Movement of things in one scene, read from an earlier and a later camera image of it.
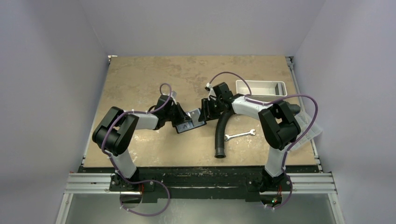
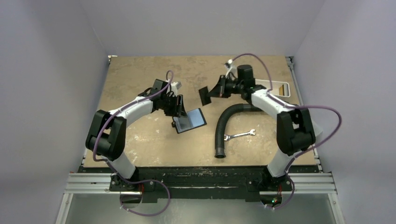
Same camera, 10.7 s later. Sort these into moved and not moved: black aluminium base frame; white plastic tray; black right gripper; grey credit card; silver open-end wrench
Moved: black right gripper; grey credit card
Not moved: silver open-end wrench; white plastic tray; black aluminium base frame
